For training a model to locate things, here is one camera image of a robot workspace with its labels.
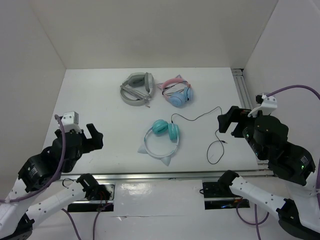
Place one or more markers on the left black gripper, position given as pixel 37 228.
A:
pixel 96 141

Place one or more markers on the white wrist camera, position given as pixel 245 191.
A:
pixel 266 104
pixel 70 122

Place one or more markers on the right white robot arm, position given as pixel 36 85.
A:
pixel 298 215

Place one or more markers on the aluminium front rail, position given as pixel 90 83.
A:
pixel 262 172

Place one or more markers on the aluminium side rail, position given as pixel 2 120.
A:
pixel 242 89

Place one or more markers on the grey white headphones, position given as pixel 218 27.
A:
pixel 133 97

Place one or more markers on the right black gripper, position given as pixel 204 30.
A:
pixel 234 113

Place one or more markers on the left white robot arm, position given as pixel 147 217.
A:
pixel 18 215

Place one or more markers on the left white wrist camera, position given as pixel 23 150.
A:
pixel 70 122

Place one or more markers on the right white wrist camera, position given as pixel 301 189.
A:
pixel 266 104

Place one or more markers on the teal cat-ear headphones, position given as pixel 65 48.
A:
pixel 160 127

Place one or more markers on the pink blue cat-ear headphones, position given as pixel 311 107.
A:
pixel 179 97

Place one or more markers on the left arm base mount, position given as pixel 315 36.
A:
pixel 103 199

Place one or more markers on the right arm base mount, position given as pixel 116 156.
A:
pixel 216 199

